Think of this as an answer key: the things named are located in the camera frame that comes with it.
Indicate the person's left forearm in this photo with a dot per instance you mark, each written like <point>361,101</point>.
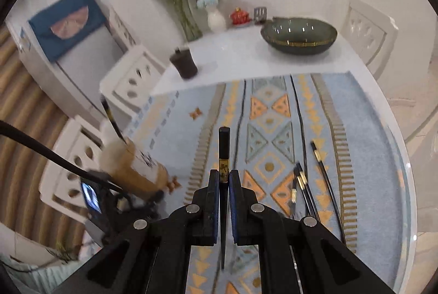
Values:
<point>27,277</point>

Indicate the white dining chair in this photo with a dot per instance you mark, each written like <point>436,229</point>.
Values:
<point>133,75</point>
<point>72,157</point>
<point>369,30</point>

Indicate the bamboo utensil holder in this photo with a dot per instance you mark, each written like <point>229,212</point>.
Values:
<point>137,174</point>

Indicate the red teapot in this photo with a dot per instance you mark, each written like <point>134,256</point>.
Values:
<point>240,17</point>

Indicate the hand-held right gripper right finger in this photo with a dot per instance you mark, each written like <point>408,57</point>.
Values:
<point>234,208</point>

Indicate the grey metal rack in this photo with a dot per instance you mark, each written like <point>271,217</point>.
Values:
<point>260,15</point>

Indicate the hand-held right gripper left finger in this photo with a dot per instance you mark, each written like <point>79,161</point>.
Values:
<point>214,208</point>

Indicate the blue refrigerator cover cloth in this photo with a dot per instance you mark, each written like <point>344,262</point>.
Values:
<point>65,24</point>

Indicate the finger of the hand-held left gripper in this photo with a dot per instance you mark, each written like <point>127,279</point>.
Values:
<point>154,200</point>

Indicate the black chopstick with gold band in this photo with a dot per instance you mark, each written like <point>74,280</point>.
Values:
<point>323,174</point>
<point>308,191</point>
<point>224,150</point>
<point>293,195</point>
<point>113,119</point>
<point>303,191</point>

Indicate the dark brown lidded mug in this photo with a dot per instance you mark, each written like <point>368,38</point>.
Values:
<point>184,63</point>

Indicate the blue patterned table runner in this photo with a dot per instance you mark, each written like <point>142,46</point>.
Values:
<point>359,150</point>

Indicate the green ceramic bowl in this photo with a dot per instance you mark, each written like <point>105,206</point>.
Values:
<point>297,36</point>

